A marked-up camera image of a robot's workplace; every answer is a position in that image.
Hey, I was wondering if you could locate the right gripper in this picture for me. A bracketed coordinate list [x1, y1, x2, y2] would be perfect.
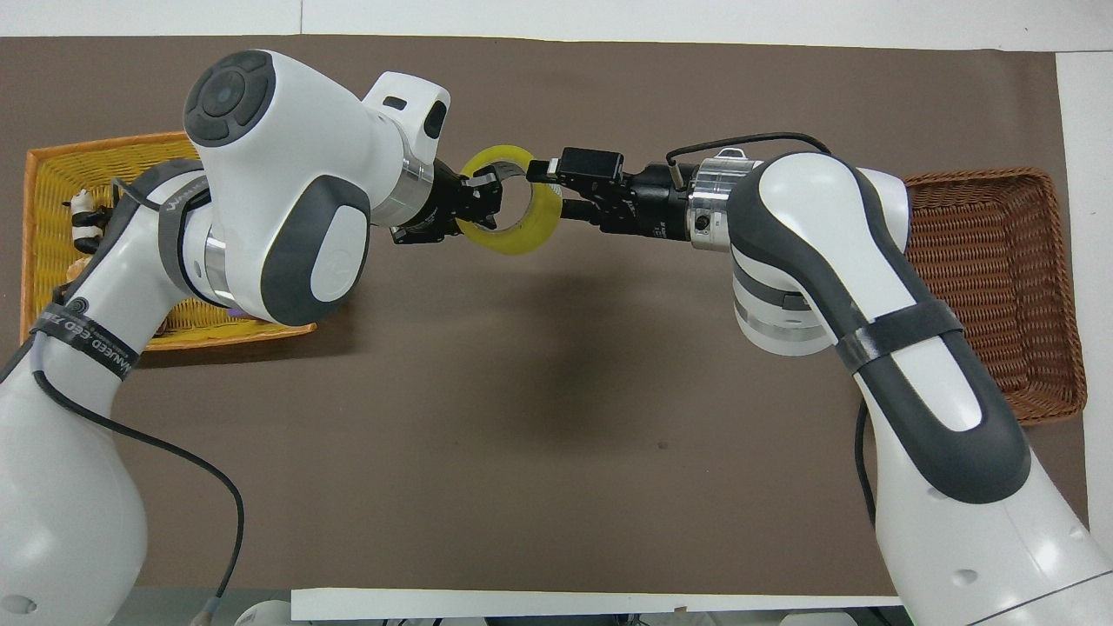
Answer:
[525, 147, 699, 240]

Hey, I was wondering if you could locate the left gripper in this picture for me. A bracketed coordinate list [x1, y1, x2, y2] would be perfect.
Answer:
[388, 160, 506, 247]

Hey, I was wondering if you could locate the yellow tape roll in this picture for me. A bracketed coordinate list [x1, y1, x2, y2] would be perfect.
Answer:
[457, 144, 563, 257]

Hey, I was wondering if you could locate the brown wicker basket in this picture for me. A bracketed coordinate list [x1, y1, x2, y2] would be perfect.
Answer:
[903, 167, 1089, 428]

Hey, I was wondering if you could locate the yellow wicker basket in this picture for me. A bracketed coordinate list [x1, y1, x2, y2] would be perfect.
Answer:
[19, 130, 319, 353]

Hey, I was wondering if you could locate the black and white small toy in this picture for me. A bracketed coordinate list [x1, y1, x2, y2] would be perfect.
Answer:
[63, 189, 116, 256]

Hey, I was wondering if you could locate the white board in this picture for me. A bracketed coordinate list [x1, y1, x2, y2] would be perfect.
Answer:
[290, 588, 907, 623]

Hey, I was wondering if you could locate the black cable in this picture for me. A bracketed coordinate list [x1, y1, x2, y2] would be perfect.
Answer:
[665, 131, 833, 189]
[31, 365, 246, 615]
[855, 398, 879, 529]

